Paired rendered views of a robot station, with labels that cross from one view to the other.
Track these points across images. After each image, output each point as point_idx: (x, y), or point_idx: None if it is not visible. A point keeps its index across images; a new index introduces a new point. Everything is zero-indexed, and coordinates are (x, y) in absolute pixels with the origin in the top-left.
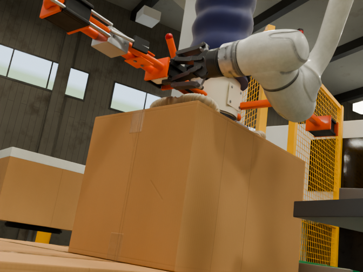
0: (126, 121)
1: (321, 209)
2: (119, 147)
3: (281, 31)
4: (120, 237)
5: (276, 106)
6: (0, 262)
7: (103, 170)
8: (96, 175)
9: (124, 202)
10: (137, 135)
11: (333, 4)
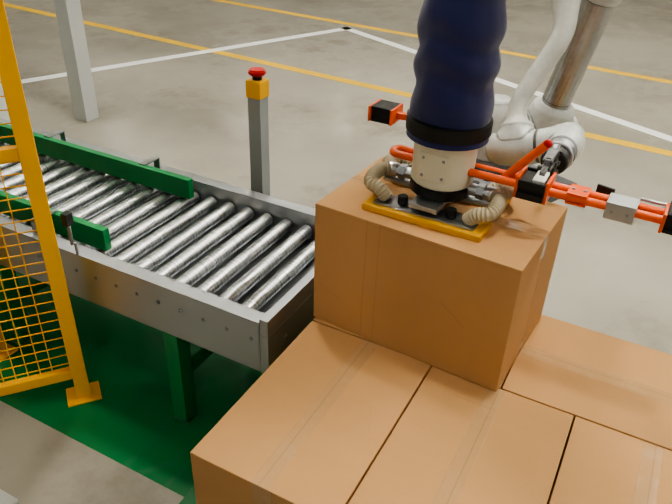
0: (539, 253)
1: None
2: (532, 280)
3: (584, 131)
4: (524, 336)
5: None
6: None
7: (522, 308)
8: (517, 318)
9: (529, 313)
10: (542, 259)
11: (550, 70)
